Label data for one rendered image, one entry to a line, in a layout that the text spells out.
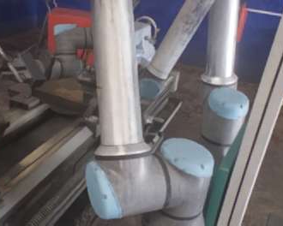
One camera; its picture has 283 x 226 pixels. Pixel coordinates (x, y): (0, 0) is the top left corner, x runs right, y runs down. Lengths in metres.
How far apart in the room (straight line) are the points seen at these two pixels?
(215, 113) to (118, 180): 0.60
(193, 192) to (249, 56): 4.83
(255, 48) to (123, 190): 4.94
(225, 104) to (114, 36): 0.59
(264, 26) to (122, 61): 4.80
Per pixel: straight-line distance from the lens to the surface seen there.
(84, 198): 2.14
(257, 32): 5.62
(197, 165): 0.92
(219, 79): 1.48
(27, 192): 1.54
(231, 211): 1.12
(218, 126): 1.36
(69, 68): 1.45
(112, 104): 0.87
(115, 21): 0.90
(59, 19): 4.71
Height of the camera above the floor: 1.81
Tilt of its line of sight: 27 degrees down
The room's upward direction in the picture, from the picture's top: 8 degrees clockwise
